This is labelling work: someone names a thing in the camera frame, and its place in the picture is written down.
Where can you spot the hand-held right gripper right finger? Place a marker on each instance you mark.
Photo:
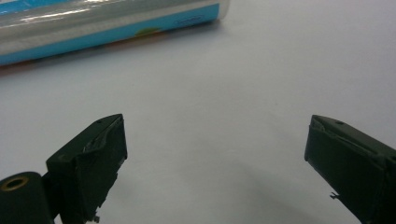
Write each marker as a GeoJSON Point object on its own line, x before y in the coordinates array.
{"type": "Point", "coordinates": [351, 161]}

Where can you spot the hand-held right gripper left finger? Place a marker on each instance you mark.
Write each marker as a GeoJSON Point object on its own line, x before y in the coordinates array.
{"type": "Point", "coordinates": [90, 161]}

